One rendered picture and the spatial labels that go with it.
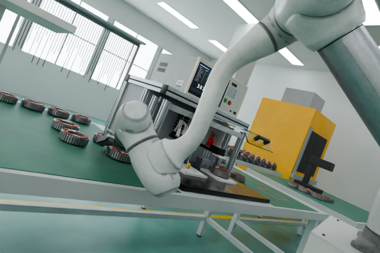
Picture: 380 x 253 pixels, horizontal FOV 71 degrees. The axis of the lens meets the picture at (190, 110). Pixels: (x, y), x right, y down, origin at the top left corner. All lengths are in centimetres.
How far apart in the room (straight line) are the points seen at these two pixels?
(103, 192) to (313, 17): 68
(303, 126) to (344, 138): 187
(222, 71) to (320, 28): 28
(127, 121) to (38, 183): 26
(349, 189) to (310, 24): 596
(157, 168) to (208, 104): 22
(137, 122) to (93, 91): 709
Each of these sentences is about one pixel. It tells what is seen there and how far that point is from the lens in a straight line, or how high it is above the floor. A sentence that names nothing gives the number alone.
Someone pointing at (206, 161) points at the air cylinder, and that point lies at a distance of 157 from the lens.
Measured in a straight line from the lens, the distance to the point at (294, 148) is 492.
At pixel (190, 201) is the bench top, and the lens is 103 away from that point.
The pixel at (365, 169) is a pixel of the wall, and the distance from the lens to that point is 645.
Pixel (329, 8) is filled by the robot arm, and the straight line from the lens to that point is 60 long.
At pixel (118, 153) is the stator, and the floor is 78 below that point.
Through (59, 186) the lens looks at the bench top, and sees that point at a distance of 77.
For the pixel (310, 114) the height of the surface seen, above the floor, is 183.
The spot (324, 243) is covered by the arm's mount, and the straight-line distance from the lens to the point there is 88.
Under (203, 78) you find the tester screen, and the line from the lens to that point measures 140.
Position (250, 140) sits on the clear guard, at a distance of 135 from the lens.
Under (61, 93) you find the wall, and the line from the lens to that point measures 762.
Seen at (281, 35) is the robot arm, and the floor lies 131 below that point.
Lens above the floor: 101
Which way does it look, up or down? 1 degrees up
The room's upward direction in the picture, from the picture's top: 22 degrees clockwise
